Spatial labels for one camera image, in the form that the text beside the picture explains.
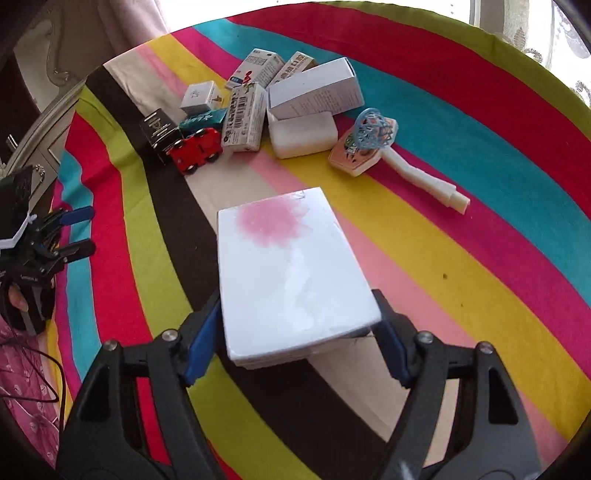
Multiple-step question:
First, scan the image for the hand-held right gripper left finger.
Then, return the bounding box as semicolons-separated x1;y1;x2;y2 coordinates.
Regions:
55;293;232;480

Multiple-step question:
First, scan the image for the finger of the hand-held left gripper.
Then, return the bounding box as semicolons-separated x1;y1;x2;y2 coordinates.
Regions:
44;206;95;228
46;240;96;265

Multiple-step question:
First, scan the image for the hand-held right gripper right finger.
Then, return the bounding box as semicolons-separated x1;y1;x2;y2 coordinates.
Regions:
368;289;542;480

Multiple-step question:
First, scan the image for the white box with pink stain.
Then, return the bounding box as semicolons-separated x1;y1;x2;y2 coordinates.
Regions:
217;186;383;370

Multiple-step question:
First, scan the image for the teal box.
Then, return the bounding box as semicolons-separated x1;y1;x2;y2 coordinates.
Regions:
178;108;227;134

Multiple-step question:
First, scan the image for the small white logo box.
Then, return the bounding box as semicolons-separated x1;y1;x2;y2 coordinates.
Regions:
180;80;220;114

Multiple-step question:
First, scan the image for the white barcode medicine box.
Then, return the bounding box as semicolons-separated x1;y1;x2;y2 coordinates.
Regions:
221;82;269;152

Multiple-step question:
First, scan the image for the toy basketball hoop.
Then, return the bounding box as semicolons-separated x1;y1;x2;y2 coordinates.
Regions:
329;107;399;177

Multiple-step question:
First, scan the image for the white and blue medicine box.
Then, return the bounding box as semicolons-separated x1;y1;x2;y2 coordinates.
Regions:
225;48;286;90

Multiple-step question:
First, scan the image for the long white box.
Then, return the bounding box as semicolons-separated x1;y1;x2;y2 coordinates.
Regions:
268;56;365;121

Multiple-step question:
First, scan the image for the grey cabinet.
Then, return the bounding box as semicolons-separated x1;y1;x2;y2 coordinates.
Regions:
0;69;98;183

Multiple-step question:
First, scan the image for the striped colourful blanket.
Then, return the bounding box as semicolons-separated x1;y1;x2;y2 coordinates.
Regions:
48;0;591;480

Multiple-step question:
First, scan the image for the black box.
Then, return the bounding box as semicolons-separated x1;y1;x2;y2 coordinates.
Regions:
140;107;183;154

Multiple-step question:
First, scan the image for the red toy car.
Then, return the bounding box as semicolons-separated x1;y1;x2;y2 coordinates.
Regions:
167;127;223;175

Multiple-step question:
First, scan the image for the pink floral quilt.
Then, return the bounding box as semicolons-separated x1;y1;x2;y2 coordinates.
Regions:
0;318;70;467

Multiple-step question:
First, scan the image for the white plastic tube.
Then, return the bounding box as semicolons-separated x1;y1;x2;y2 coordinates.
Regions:
381;148;471;216

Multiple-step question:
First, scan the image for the beige drape curtain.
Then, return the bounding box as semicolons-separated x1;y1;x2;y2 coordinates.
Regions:
60;0;172;70

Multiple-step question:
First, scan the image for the white orange-print medicine box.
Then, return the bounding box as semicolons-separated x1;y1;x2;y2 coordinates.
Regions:
277;52;319;84

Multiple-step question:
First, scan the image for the white lace curtain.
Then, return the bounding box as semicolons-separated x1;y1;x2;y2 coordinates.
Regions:
470;0;591;109

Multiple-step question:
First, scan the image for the black cable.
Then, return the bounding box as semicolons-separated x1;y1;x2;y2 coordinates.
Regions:
0;332;65;432

